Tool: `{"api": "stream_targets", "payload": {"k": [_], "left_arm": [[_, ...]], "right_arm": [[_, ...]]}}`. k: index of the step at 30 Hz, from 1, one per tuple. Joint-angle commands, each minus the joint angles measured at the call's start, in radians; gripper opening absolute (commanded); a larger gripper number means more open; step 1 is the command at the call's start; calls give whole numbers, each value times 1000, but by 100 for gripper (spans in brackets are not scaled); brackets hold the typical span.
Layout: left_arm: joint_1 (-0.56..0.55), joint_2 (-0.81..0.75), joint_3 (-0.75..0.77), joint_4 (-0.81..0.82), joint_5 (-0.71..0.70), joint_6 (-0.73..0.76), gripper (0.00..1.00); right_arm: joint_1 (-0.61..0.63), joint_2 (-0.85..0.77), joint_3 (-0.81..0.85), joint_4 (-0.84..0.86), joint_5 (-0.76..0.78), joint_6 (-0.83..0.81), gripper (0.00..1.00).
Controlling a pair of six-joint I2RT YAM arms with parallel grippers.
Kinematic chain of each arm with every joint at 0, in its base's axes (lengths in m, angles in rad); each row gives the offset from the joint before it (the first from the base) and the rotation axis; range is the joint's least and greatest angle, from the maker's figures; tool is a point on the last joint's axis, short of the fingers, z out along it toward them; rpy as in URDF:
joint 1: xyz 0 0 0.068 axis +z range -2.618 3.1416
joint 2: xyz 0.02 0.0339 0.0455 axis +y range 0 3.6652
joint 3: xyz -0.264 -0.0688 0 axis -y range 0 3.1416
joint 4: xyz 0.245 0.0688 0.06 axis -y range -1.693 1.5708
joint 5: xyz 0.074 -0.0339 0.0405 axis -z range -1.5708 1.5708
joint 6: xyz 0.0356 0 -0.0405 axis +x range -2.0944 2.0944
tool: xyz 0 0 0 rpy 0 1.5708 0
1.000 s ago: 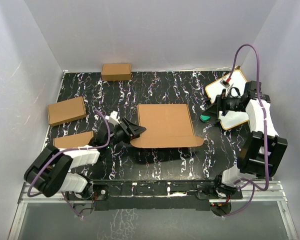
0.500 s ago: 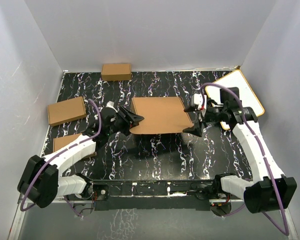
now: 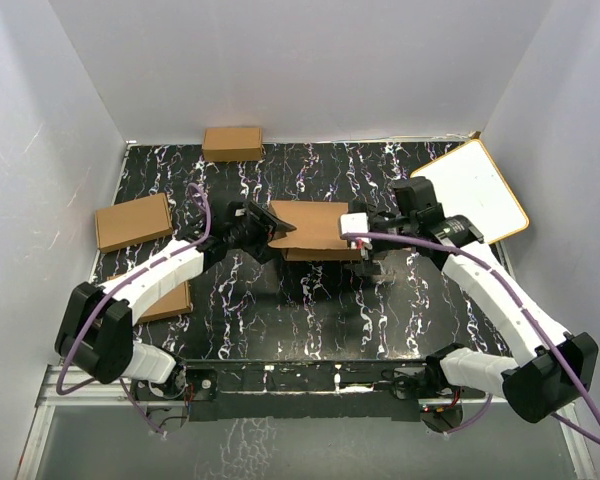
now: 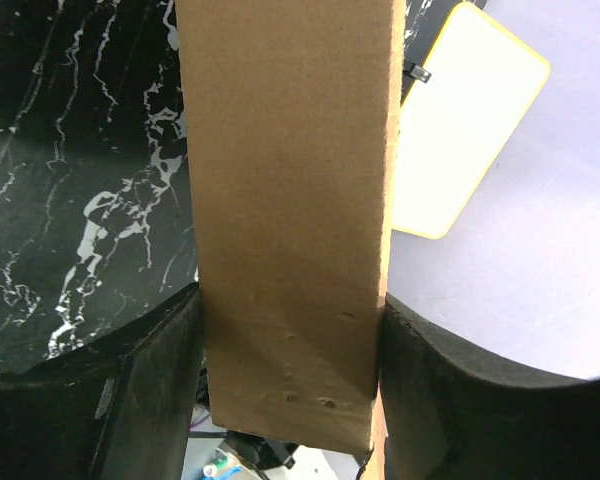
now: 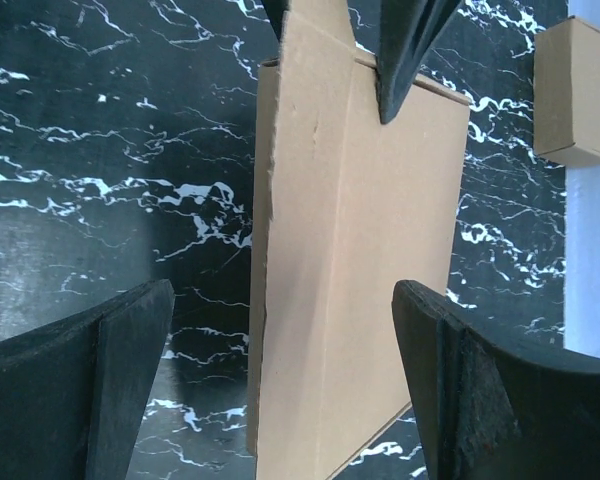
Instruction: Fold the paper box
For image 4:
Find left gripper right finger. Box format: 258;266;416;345
380;296;600;479

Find white board yellow rim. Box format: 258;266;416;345
393;1;550;239

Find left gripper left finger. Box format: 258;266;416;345
0;284;203;479

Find large cardboard box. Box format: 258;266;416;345
176;1;405;479

